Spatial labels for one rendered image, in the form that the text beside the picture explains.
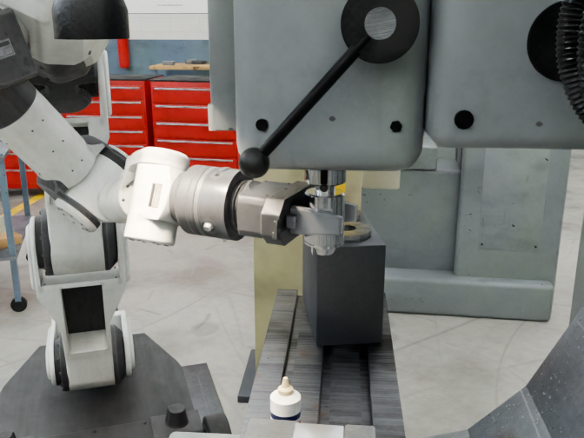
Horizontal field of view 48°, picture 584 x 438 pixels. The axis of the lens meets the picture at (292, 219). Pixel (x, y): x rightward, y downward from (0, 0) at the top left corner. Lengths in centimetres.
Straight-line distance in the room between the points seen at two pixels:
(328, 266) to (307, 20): 58
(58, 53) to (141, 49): 911
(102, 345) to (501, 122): 115
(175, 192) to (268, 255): 183
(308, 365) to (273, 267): 154
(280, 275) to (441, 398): 82
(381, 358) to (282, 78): 64
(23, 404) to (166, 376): 35
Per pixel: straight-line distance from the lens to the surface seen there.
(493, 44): 64
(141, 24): 1018
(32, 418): 172
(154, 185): 84
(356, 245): 113
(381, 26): 61
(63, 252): 141
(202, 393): 205
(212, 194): 79
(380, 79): 65
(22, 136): 103
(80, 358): 160
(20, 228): 414
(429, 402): 279
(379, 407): 104
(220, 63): 74
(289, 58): 65
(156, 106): 552
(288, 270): 265
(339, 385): 108
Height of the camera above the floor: 146
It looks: 17 degrees down
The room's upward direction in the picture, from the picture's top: straight up
